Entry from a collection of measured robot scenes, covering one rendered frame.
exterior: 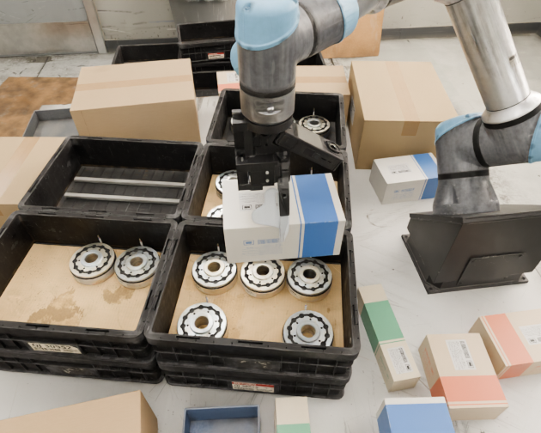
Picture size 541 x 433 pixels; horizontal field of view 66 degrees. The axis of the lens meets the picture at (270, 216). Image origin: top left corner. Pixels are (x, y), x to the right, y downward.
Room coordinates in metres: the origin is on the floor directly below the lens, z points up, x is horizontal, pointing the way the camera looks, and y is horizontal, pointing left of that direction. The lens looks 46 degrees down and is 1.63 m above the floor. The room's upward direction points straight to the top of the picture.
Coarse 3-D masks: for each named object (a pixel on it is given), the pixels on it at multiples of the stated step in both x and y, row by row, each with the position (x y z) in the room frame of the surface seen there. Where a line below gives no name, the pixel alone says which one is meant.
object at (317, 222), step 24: (240, 192) 0.53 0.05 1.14; (312, 192) 0.53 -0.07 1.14; (336, 192) 0.53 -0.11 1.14; (240, 216) 0.47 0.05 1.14; (312, 216) 0.47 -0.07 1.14; (336, 216) 0.47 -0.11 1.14; (240, 240) 0.45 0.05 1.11; (264, 240) 0.45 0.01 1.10; (288, 240) 0.45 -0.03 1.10; (312, 240) 0.46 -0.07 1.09; (336, 240) 0.46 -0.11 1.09
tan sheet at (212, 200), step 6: (210, 180) 0.91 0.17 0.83; (210, 186) 0.88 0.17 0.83; (336, 186) 0.88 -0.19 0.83; (210, 192) 0.85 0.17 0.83; (210, 198) 0.83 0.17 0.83; (216, 198) 0.83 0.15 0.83; (204, 204) 0.81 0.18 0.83; (210, 204) 0.81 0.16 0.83; (216, 204) 0.81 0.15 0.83; (204, 210) 0.78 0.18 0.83
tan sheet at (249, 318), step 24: (192, 264) 0.60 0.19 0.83; (240, 264) 0.60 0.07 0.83; (288, 264) 0.60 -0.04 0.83; (192, 288) 0.54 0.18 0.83; (240, 288) 0.54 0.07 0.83; (336, 288) 0.54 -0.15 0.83; (240, 312) 0.47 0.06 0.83; (264, 312) 0.47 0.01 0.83; (288, 312) 0.47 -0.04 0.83; (336, 312) 0.47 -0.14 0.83; (240, 336) 0.42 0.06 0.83; (264, 336) 0.42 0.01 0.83; (312, 336) 0.42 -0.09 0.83; (336, 336) 0.42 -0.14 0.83
